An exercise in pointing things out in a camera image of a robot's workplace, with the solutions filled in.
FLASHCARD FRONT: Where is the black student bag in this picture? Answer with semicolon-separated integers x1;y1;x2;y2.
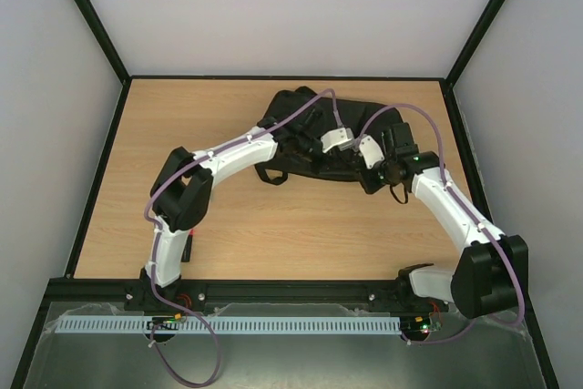
254;86;414;194

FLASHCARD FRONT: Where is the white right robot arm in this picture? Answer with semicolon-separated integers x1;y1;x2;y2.
356;123;528;319

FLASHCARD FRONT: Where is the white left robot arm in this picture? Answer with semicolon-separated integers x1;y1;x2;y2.
144;108;322;294

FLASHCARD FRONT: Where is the pink highlighter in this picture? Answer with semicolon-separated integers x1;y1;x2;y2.
181;229;195;262

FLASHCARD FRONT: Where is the metal front tray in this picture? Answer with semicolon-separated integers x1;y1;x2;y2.
14;302;545;388

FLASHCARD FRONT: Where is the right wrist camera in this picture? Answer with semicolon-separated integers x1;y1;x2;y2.
356;135;385;170

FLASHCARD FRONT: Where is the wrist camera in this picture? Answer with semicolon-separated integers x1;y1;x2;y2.
321;127;354;153
356;135;385;170

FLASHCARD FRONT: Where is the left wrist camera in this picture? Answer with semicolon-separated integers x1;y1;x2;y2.
321;127;354;153

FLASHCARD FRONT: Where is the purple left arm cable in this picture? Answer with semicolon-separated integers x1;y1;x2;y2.
143;87;343;384

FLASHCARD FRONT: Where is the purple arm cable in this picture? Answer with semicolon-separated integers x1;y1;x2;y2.
143;87;343;384
359;104;527;345

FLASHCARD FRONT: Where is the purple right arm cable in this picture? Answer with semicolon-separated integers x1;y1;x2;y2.
359;104;527;345

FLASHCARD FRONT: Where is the light blue cable duct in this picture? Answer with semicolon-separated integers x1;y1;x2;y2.
55;315;402;335

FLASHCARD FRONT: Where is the black aluminium frame rail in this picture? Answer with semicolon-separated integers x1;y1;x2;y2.
43;277;529;312

